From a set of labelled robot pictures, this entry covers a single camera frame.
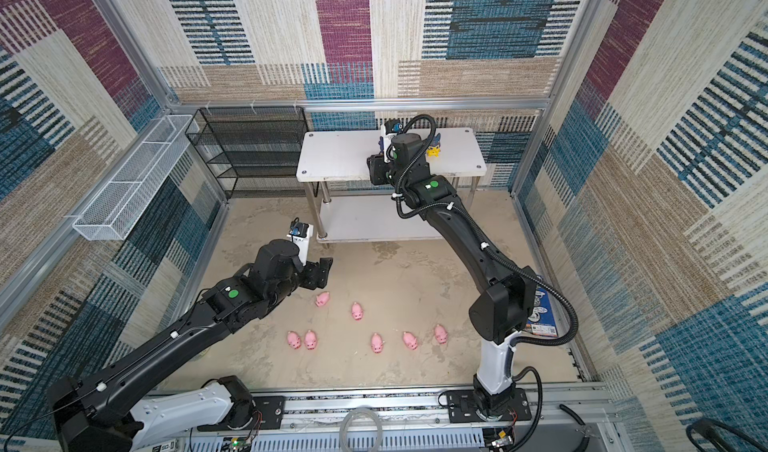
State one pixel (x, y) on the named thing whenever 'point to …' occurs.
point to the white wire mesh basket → (117, 209)
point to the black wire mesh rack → (252, 147)
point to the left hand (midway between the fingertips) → (319, 253)
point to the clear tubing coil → (344, 424)
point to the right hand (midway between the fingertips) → (375, 162)
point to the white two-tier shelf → (344, 206)
